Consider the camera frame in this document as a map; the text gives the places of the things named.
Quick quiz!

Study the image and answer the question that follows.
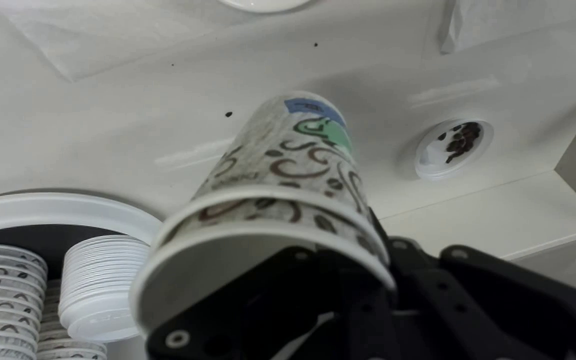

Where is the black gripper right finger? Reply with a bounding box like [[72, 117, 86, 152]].
[[380, 239, 576, 360]]

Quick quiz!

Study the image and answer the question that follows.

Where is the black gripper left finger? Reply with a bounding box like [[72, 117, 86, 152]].
[[144, 246, 400, 360]]

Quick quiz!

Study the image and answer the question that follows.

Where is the patterned paper cup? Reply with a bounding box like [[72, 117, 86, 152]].
[[128, 198, 398, 338]]

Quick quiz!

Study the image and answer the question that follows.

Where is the stack of white cup lids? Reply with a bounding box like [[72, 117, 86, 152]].
[[56, 232, 156, 346]]

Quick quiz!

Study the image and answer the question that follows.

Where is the stack of patterned paper cups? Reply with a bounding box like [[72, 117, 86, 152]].
[[36, 278, 110, 360], [0, 242, 50, 360]]

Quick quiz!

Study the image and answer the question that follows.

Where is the white round cup dispenser base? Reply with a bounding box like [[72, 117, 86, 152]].
[[0, 190, 164, 250]]

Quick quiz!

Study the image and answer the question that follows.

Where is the small white dish with beans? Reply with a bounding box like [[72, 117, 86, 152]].
[[412, 119, 495, 181]]

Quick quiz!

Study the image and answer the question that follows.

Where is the white paper napkin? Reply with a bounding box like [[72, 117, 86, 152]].
[[0, 0, 291, 85]]

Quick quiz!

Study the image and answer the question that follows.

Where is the white saucer with coffee beans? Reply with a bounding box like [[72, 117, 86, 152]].
[[219, 0, 313, 16]]

